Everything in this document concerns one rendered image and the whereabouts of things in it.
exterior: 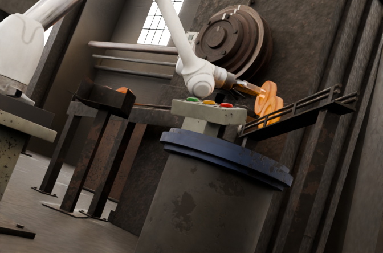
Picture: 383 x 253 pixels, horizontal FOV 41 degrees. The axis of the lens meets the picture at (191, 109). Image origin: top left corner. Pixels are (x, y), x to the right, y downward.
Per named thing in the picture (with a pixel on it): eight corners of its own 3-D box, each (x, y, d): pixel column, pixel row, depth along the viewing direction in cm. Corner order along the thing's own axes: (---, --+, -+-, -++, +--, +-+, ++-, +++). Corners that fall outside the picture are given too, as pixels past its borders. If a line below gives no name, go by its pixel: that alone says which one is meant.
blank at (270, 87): (266, 87, 231) (259, 85, 230) (280, 79, 216) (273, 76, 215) (257, 119, 227) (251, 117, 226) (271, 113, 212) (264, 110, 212)
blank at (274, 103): (267, 109, 218) (260, 106, 218) (285, 91, 206) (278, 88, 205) (263, 139, 210) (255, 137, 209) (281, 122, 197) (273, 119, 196)
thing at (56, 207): (47, 202, 282) (94, 83, 294) (90, 218, 278) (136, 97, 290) (32, 201, 263) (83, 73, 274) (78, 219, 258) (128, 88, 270)
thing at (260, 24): (187, 85, 288) (214, 10, 295) (253, 94, 255) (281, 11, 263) (180, 80, 283) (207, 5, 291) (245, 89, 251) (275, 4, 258)
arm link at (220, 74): (211, 83, 211) (224, 88, 212) (217, 63, 213) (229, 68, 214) (205, 86, 220) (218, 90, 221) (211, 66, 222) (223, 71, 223)
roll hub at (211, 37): (194, 63, 276) (210, 17, 280) (233, 67, 256) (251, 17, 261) (187, 59, 272) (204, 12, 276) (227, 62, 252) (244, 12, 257)
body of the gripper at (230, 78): (218, 89, 221) (237, 96, 223) (223, 86, 213) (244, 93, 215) (223, 73, 222) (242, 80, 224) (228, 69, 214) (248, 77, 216)
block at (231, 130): (230, 154, 256) (245, 110, 259) (243, 158, 250) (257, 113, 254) (218, 149, 248) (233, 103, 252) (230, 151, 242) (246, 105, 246)
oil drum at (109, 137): (105, 192, 594) (131, 121, 608) (137, 206, 553) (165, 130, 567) (64, 180, 552) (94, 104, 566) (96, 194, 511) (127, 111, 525)
